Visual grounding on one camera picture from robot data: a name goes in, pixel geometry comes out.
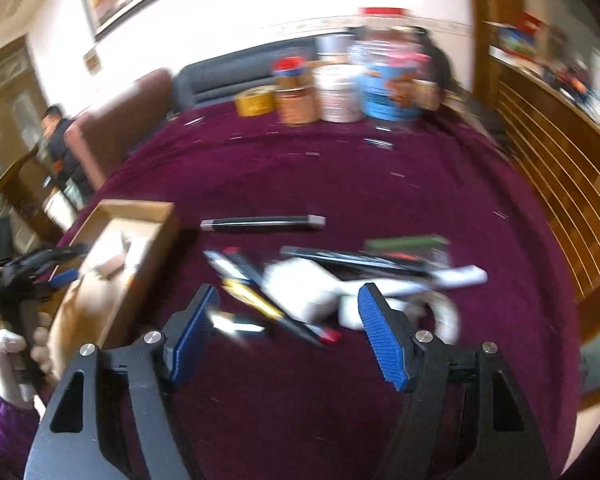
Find black tape roll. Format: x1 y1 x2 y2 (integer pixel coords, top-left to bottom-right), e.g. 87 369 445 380
405 292 462 344

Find white glue bottle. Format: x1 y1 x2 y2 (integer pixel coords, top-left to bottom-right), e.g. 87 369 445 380
262 258 372 331

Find left purple sleeve forearm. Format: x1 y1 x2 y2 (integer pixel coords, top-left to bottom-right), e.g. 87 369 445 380
0 397 40 479

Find left hand white glove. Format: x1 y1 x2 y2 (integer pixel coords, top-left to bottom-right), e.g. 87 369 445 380
0 312 53 410

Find yellow black utility knife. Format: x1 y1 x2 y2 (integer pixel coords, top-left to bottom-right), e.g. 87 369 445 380
222 278 284 321

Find long black pen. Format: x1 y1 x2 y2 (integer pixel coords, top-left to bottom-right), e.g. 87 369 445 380
279 246 434 275

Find blue clear pen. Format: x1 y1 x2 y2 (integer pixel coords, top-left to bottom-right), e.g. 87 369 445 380
204 249 251 284

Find cardboard tray box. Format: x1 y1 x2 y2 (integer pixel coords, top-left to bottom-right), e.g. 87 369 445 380
48 200 178 378

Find black red marker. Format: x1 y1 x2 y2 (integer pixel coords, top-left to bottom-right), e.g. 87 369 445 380
222 247 341 347

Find green packet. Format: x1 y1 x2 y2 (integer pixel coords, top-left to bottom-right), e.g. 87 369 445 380
364 234 452 268

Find wooden chair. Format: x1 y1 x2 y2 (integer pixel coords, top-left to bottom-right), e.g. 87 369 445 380
0 145 64 244

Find white marker pen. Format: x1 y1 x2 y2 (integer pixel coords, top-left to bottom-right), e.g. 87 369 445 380
339 266 488 297

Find small wooden block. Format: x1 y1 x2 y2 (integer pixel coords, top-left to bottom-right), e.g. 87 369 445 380
93 252 126 280

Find dark red tablecloth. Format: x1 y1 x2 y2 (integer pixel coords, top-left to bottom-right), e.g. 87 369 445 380
54 98 584 480

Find black marker silver ends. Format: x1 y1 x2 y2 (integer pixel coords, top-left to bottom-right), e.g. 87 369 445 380
199 214 326 233

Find person in black jacket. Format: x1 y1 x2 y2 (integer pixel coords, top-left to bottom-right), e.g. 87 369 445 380
42 105 94 207

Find brown armchair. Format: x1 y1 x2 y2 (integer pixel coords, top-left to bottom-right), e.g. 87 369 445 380
64 68 173 190

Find wooden cabinet with glass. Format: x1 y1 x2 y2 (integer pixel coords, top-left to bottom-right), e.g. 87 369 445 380
0 34 48 256

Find orange label jar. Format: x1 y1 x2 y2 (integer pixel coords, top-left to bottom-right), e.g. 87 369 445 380
275 86 320 126

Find yellow tape roll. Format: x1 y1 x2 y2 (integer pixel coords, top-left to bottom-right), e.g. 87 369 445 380
234 84 276 117

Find white plastic jar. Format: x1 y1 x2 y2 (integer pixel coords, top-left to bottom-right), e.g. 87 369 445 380
313 64 364 124

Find blue label snack jar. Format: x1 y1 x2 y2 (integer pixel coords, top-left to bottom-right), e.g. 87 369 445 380
350 40 438 122

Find black leather sofa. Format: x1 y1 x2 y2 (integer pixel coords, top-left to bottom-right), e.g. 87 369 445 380
172 36 317 113

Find wooden sideboard counter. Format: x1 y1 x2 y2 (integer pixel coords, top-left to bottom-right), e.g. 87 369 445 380
490 48 600 341

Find red lid gold jar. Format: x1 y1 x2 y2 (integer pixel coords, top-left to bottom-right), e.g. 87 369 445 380
272 55 313 90

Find red lid clear jar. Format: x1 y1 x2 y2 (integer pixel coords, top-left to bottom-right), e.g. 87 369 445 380
356 6 411 42

